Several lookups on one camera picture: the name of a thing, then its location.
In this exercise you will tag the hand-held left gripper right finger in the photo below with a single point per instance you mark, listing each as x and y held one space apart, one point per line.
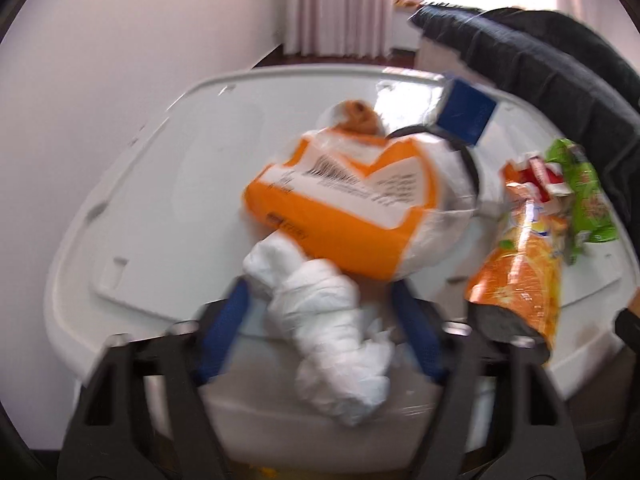
416 332

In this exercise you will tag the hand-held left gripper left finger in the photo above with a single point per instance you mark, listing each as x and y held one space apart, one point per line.
226 327

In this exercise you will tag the white tissue wad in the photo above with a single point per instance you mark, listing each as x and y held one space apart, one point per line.
325 320

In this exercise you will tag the white plastic bin lid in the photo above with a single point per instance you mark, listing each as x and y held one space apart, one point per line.
175 210

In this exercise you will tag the orange snack packet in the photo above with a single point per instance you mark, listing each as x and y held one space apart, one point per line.
525 265

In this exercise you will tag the orange and white bread bag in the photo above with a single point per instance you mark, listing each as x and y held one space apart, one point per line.
345 200

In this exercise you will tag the red and white packet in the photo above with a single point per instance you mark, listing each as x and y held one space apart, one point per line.
542 180

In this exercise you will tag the green snack packet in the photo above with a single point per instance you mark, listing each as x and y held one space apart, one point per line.
587 200

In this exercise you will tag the brown bread bun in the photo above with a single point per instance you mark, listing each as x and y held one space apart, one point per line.
357 116

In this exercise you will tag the blue carton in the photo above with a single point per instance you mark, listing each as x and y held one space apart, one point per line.
467 110

